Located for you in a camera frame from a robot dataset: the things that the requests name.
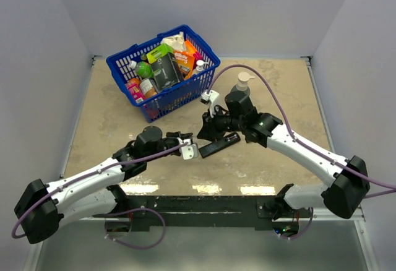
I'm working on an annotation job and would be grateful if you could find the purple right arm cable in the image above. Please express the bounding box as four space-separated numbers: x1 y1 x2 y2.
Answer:
205 64 396 199

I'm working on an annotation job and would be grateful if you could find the orange labelled jar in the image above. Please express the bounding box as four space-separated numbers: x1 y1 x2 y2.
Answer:
139 78 158 99

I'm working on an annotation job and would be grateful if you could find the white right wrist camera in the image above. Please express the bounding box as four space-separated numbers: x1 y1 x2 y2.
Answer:
200 90 220 118

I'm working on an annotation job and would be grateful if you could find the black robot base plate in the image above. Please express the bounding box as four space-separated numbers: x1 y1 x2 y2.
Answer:
110 196 293 231

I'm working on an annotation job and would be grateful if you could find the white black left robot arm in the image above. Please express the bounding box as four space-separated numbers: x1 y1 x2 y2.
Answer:
11 126 198 244

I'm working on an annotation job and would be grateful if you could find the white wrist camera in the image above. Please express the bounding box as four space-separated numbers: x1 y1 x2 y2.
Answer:
200 90 220 118
179 142 199 160

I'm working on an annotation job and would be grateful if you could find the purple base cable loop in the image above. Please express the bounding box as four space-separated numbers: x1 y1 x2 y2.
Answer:
104 208 167 251

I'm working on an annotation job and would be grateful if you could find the beige crumpled bag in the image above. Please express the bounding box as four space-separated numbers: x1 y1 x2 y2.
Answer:
160 32 187 51

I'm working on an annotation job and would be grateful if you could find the green round bottle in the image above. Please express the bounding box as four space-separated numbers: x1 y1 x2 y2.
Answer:
128 61 153 79

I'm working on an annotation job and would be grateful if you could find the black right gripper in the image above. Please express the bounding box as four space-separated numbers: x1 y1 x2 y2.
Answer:
197 106 245 142

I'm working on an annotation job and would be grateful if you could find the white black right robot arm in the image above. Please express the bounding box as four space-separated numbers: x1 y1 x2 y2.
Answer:
197 90 370 219

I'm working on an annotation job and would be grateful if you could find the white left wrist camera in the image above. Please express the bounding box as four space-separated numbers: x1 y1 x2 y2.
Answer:
179 142 199 160

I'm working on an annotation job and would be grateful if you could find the blue plastic shopping basket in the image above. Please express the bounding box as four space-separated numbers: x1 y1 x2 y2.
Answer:
106 25 220 123

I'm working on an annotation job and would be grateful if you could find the pink snack packet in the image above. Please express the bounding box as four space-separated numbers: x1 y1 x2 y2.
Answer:
126 78 145 103

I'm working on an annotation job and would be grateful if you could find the black green razor box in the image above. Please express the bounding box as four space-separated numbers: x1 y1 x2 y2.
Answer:
147 43 184 91

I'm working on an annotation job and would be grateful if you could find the white pump bottle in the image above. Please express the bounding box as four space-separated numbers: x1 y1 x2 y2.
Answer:
192 59 208 75

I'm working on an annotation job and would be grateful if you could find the black remote control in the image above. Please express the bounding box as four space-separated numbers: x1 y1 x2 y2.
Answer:
199 132 241 158

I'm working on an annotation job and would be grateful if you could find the grey soap pump bottle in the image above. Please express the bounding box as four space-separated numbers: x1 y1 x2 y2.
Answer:
231 72 255 96

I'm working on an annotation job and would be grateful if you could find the orange razor blade box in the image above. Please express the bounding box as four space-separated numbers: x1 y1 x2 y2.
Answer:
174 51 196 80

